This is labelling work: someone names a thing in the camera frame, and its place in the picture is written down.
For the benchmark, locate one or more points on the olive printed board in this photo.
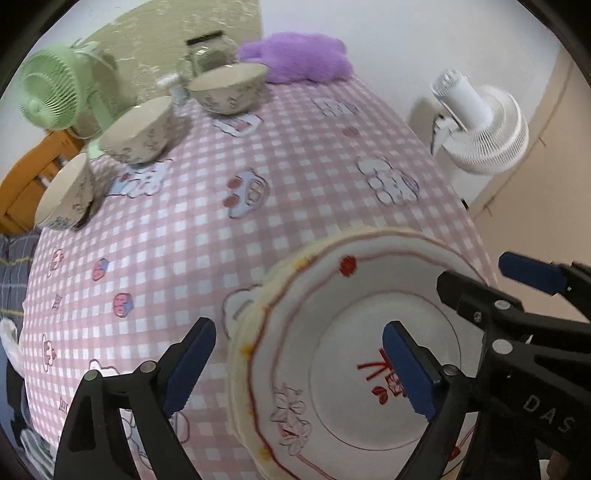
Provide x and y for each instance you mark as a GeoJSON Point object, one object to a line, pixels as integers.
{"type": "Point", "coordinates": [161, 27]}

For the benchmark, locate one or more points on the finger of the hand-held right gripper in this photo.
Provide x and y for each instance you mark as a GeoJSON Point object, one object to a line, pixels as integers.
{"type": "Point", "coordinates": [531, 272]}
{"type": "Point", "coordinates": [480, 297]}

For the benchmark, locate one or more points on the beige door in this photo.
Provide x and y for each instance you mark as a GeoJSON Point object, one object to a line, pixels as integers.
{"type": "Point", "coordinates": [545, 161]}

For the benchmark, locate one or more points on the white plastic bag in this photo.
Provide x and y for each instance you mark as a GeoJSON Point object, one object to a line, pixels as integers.
{"type": "Point", "coordinates": [9, 341]}

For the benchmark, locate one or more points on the large blue-patterned ceramic bowl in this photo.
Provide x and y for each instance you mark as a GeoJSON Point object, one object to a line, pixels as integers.
{"type": "Point", "coordinates": [67, 189]}

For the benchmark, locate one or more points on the wooden bed headboard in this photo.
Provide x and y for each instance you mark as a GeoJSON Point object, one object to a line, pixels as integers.
{"type": "Point", "coordinates": [27, 184]}

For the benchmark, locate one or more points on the purple plush toy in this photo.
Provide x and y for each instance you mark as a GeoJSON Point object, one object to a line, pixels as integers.
{"type": "Point", "coordinates": [300, 57]}

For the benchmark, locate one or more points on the green desk fan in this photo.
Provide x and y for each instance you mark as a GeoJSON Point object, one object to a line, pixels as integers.
{"type": "Point", "coordinates": [51, 87]}

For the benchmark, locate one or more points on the small white red-patterned dish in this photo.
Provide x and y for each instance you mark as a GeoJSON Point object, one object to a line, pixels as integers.
{"type": "Point", "coordinates": [323, 323]}

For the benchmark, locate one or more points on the cotton swab container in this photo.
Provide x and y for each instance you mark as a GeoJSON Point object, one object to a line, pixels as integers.
{"type": "Point", "coordinates": [173, 90]}

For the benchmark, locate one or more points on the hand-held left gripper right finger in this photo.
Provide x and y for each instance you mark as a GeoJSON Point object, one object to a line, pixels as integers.
{"type": "Point", "coordinates": [408, 369]}

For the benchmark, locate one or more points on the white fan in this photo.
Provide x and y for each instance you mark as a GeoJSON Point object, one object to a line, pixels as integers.
{"type": "Point", "coordinates": [489, 124]}

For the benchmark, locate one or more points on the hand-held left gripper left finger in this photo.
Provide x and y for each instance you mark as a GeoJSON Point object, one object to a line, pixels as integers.
{"type": "Point", "coordinates": [189, 364]}

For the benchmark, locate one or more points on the grey plaid pillow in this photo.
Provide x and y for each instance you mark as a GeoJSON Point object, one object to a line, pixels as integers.
{"type": "Point", "coordinates": [16, 272]}

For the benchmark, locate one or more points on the glass jar with dark lid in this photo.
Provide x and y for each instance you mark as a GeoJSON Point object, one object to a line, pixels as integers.
{"type": "Point", "coordinates": [210, 50]}

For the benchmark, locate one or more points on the pink checked tablecloth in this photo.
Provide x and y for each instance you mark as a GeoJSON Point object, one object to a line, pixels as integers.
{"type": "Point", "coordinates": [300, 175]}

